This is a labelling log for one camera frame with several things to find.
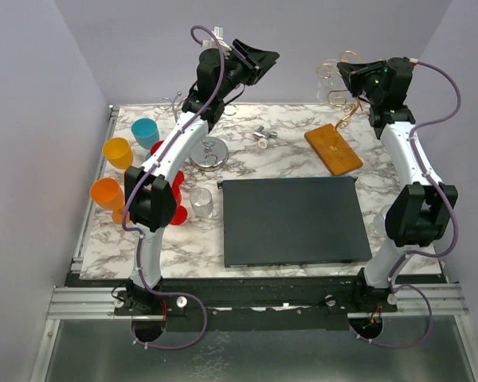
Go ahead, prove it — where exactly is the orange plastic wine glass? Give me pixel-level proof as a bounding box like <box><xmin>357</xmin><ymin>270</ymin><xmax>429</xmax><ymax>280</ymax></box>
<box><xmin>89</xmin><ymin>177</ymin><xmax>125</xmax><ymax>224</ymax></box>

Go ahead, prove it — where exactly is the small chrome metal fitting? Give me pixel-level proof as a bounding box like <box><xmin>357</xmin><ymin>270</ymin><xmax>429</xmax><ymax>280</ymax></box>
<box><xmin>253</xmin><ymin>126</ymin><xmax>278</xmax><ymax>140</ymax></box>

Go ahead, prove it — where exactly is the yellow plastic wine glass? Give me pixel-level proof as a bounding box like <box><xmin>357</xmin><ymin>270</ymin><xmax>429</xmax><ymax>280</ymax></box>
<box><xmin>102</xmin><ymin>137</ymin><xmax>134</xmax><ymax>170</ymax></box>

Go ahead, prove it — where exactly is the clear ribbed wine glass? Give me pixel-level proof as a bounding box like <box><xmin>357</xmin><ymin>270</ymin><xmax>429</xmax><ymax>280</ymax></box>
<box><xmin>190</xmin><ymin>188</ymin><xmax>214</xmax><ymax>219</ymax></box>

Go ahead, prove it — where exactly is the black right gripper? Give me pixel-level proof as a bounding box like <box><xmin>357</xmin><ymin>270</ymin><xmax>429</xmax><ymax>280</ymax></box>
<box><xmin>339</xmin><ymin>60</ymin><xmax>388</xmax><ymax>106</ymax></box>

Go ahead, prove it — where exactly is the red plastic wine glass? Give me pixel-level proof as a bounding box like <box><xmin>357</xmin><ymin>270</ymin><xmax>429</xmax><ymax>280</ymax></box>
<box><xmin>170</xmin><ymin>171</ymin><xmax>188</xmax><ymax>225</ymax></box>

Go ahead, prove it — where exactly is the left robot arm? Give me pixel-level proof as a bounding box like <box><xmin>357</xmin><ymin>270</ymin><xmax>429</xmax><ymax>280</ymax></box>
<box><xmin>114</xmin><ymin>40</ymin><xmax>280</xmax><ymax>314</ymax></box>

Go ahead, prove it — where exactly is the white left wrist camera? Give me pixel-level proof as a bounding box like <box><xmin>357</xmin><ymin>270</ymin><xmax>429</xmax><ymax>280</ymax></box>
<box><xmin>202</xmin><ymin>25</ymin><xmax>231</xmax><ymax>54</ymax></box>

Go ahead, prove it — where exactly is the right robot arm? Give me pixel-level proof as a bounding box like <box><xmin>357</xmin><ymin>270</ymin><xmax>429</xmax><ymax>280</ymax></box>
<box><xmin>337</xmin><ymin>57</ymin><xmax>458</xmax><ymax>312</ymax></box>

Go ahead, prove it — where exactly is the gold wire wooden-base rack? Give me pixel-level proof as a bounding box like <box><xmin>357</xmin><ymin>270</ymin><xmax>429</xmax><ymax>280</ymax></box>
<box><xmin>304</xmin><ymin>50</ymin><xmax>368</xmax><ymax>176</ymax></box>

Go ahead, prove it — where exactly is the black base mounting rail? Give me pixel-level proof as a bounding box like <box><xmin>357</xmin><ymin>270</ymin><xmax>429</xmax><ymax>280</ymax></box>
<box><xmin>114</xmin><ymin>276</ymin><xmax>397</xmax><ymax>332</ymax></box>

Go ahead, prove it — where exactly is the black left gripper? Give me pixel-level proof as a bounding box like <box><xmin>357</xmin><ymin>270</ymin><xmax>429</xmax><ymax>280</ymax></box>
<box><xmin>215</xmin><ymin>40</ymin><xmax>276</xmax><ymax>99</ymax></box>

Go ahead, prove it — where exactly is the aluminium extrusion rail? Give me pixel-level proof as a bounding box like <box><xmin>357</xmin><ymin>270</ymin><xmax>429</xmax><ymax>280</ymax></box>
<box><xmin>47</xmin><ymin>284</ymin><xmax>123</xmax><ymax>319</ymax></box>

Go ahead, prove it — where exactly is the blue plastic wine glass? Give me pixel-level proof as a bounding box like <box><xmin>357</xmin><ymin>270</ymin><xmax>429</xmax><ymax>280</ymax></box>
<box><xmin>131</xmin><ymin>118</ymin><xmax>160</xmax><ymax>159</ymax></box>

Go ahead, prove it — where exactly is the dark grey flat box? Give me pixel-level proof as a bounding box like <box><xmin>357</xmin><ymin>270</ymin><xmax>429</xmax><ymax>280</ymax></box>
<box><xmin>218</xmin><ymin>177</ymin><xmax>372</xmax><ymax>267</ymax></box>

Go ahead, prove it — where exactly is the chrome wine glass rack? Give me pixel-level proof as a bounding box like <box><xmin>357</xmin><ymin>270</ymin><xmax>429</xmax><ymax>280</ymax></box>
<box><xmin>159</xmin><ymin>92</ymin><xmax>229</xmax><ymax>172</ymax></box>

